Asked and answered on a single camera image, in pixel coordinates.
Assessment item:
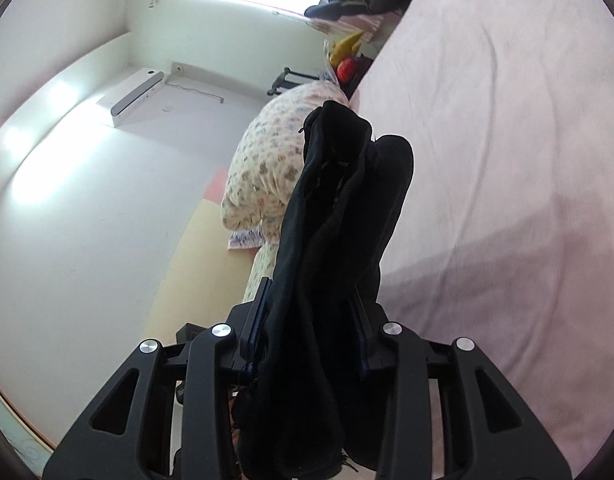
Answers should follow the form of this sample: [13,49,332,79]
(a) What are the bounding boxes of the black pants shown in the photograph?
[232,100,415,480]

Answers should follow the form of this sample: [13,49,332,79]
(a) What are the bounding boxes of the black metal stand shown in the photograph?
[266,66,320,97]

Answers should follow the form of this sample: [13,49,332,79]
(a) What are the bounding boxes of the yellow toy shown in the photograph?
[327,30,364,63]

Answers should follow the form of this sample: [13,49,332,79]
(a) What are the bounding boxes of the small printed cloth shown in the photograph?
[228,225,265,251]

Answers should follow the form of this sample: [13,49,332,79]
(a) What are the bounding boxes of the white wall cable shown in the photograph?
[164,62,224,105]

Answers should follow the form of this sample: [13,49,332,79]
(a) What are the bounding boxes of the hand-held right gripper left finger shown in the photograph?
[42,277,273,480]

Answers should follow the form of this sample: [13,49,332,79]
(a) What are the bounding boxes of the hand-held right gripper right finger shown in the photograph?
[347,290,573,480]

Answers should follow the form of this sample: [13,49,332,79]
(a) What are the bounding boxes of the pink bed sheet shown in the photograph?
[347,0,614,480]

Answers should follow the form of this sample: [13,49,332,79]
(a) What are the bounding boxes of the white air conditioner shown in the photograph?
[109,67,165,128]

